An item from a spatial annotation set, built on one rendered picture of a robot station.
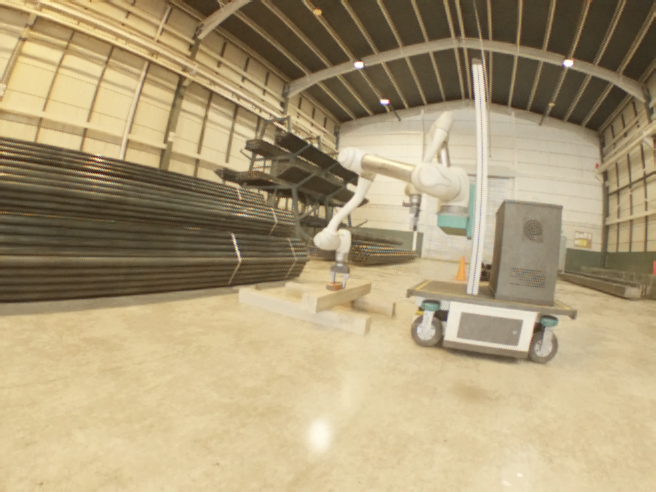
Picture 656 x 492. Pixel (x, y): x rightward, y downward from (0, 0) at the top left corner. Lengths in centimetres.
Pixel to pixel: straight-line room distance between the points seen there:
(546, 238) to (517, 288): 30
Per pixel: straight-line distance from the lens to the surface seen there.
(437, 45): 1424
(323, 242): 186
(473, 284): 171
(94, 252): 197
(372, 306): 234
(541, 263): 164
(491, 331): 156
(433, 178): 137
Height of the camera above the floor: 53
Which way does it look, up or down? 1 degrees down
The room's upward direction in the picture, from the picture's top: 6 degrees clockwise
